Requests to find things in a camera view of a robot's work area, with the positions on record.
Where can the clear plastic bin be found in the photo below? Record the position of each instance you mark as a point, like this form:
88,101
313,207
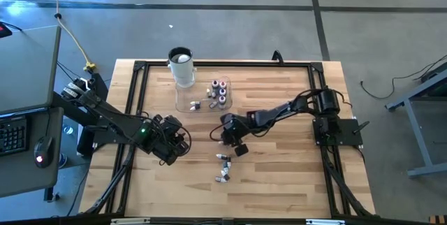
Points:
188,95

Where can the black keyboard red backlight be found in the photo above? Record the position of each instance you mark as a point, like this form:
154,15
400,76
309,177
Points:
12,136

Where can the large purple food coloring bottle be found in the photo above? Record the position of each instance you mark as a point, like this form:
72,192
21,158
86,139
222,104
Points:
222,101

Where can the black box on floor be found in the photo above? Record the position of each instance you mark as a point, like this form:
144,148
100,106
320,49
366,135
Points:
434,75

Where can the silver metal bracket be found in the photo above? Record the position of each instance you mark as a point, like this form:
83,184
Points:
129,221
324,222

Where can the clear water bottle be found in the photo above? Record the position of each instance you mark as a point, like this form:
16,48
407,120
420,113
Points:
62,160
68,130

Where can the striped wooden block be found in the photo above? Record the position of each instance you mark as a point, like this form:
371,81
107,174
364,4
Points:
438,219

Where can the grey flat panel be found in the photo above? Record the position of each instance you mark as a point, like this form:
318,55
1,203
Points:
28,67

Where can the white cylindrical container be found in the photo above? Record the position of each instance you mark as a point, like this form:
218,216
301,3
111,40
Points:
184,74

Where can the white ball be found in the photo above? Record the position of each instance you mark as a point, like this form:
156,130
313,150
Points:
183,58

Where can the small purple food coloring bottle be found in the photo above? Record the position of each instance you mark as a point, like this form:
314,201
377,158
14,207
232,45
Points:
226,176

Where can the small red food coloring bottle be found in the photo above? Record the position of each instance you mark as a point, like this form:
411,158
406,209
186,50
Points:
193,108

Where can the small dark food coloring bottle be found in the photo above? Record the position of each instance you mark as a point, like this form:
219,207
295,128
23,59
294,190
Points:
209,93

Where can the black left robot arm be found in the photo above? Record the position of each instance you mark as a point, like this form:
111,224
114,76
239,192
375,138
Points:
115,118

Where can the small brown food coloring bottle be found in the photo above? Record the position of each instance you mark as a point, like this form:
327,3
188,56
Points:
213,105

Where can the black device red light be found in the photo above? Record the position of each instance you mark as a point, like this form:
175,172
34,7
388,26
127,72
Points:
3,30

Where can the grey desk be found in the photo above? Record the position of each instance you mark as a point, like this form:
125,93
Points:
21,179

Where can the black computer mouse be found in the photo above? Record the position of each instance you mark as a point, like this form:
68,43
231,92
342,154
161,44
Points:
43,151

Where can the large black food coloring bottle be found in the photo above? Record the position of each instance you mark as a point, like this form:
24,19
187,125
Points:
215,84

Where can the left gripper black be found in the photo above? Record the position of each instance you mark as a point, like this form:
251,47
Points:
171,141

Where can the black box under desk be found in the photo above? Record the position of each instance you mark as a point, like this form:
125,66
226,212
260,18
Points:
85,143

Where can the large blue food coloring bottle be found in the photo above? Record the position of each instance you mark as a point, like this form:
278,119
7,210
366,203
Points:
222,92

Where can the small blue food coloring bottle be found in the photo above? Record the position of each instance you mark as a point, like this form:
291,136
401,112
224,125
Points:
228,164

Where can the small dark-green food coloring bottle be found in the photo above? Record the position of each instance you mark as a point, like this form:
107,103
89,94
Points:
225,170

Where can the black hook bracket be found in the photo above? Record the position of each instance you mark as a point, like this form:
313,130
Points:
277,56

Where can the large red food coloring bottle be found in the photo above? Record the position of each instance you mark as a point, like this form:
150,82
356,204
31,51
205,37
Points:
223,85

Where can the small black food coloring bottle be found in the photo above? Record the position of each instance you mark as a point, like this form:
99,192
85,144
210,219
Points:
197,103
223,156

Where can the grey metal table frame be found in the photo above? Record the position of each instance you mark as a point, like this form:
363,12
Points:
415,134

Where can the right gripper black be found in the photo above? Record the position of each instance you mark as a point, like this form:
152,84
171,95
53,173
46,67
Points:
234,129

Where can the black aluminium table frame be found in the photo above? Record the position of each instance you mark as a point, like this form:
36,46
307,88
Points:
227,63

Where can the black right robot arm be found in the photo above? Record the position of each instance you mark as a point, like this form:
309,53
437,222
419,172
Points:
279,111

